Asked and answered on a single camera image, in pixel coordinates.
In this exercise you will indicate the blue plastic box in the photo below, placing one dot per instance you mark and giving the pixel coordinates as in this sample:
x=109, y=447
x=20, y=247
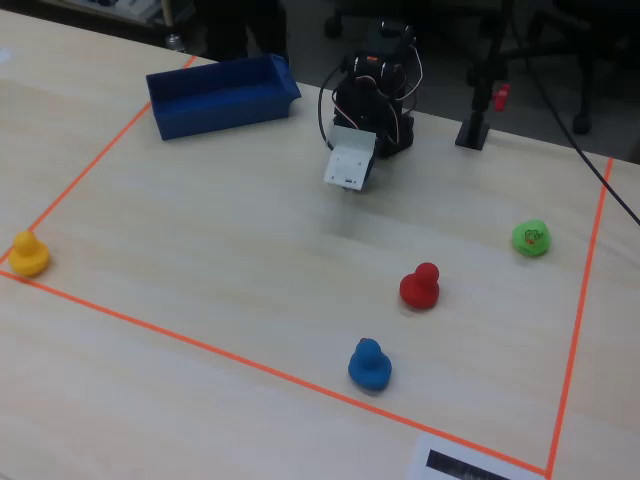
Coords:
x=220, y=107

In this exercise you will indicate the black office chair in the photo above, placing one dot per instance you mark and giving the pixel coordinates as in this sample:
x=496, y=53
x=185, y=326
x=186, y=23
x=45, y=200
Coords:
x=580, y=60

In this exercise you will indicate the white paper with black bar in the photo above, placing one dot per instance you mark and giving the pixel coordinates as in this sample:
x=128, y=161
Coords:
x=450, y=462

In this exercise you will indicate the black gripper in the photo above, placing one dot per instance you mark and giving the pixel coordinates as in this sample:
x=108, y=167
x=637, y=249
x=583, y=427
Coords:
x=372, y=172

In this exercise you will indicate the blue toy fruit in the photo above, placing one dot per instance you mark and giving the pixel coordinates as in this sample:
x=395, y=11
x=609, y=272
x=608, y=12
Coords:
x=370, y=367

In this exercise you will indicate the green toy apple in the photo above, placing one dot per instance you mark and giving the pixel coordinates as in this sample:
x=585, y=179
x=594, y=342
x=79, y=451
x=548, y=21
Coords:
x=531, y=239

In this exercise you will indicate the orange tape strip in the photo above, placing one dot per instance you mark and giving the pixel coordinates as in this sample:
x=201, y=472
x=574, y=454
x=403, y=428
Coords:
x=250, y=361
x=90, y=164
x=580, y=310

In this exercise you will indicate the yellow rubber duck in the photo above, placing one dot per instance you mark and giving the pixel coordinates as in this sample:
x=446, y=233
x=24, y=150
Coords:
x=27, y=257

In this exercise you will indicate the small black clamp block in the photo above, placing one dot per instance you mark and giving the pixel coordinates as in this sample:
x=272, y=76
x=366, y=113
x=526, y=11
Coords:
x=474, y=129

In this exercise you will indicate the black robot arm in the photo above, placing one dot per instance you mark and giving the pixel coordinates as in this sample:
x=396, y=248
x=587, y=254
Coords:
x=370, y=105

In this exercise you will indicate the red clamp knob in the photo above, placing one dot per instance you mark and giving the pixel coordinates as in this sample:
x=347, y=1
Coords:
x=501, y=97

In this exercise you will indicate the red rubber duck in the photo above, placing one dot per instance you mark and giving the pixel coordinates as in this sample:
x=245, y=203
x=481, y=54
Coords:
x=420, y=290

